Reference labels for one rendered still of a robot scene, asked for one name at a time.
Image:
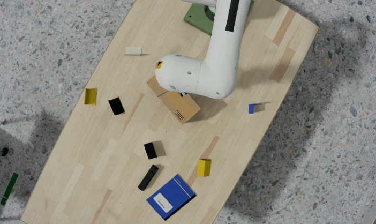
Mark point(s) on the black stapler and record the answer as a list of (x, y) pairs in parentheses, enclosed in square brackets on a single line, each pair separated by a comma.
[(148, 177)]

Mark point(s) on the blue notebook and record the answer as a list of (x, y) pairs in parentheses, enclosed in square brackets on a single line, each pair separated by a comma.
[(171, 197)]

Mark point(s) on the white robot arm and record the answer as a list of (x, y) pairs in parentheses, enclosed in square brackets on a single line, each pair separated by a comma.
[(215, 76)]

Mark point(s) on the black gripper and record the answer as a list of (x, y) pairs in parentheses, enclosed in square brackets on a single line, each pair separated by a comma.
[(182, 93)]

